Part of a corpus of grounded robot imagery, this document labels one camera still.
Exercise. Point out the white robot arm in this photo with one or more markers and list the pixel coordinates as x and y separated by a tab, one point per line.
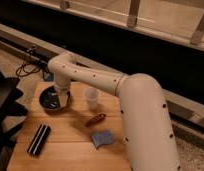
150	141

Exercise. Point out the blue sponge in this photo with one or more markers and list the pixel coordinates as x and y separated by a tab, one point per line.
102	138

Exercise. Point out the clear plastic cup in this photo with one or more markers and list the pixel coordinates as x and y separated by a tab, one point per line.
91	96

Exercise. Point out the dark blue ceramic bowl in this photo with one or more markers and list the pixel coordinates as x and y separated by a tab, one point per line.
49	99

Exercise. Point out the blue object on floor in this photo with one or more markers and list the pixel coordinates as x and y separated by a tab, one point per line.
49	78

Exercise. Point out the black white striped box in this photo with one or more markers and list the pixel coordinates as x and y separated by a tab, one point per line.
39	139

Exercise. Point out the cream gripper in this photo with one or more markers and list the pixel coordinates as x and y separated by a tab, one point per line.
63	97

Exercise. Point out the metal railing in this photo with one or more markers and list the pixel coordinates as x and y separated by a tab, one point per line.
183	18

